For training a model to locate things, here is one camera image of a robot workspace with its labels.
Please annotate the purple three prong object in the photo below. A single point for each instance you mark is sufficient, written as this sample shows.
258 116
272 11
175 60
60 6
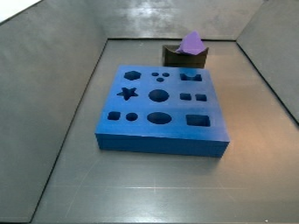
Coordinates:
191 44

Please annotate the dark brown curved fixture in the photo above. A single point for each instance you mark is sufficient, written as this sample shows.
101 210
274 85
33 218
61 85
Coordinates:
173 59

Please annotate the blue foam shape-hole block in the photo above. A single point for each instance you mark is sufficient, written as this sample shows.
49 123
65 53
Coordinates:
161 110

